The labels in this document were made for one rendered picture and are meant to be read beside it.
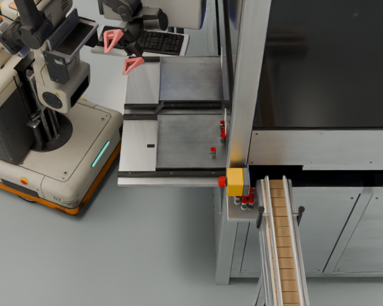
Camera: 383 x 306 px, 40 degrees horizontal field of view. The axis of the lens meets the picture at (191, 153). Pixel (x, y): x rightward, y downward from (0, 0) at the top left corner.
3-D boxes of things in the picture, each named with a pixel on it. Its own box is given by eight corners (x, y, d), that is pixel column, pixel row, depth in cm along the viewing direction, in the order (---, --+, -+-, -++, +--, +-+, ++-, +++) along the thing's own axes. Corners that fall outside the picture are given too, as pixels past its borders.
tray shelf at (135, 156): (235, 58, 239) (236, 54, 237) (246, 186, 196) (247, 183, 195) (129, 57, 238) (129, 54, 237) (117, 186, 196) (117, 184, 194)
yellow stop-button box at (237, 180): (245, 179, 186) (247, 167, 180) (247, 196, 182) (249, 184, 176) (224, 179, 186) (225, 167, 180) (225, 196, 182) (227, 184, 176)
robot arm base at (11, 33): (15, 19, 200) (-4, 38, 193) (26, 13, 195) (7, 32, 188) (31, 36, 205) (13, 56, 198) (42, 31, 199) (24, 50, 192)
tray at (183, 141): (241, 120, 213) (242, 114, 211) (246, 172, 198) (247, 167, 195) (157, 120, 213) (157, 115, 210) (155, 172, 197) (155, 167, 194)
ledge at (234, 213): (263, 191, 195) (264, 188, 193) (266, 221, 187) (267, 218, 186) (225, 191, 195) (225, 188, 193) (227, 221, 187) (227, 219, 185)
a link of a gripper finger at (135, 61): (136, 78, 163) (147, 56, 168) (123, 62, 158) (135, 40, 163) (120, 80, 167) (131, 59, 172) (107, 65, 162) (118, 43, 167)
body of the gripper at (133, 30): (142, 55, 166) (151, 38, 169) (124, 31, 159) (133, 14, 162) (126, 57, 170) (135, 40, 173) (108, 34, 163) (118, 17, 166)
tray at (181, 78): (236, 62, 234) (237, 56, 231) (240, 105, 218) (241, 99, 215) (160, 62, 234) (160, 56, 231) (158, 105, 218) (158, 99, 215)
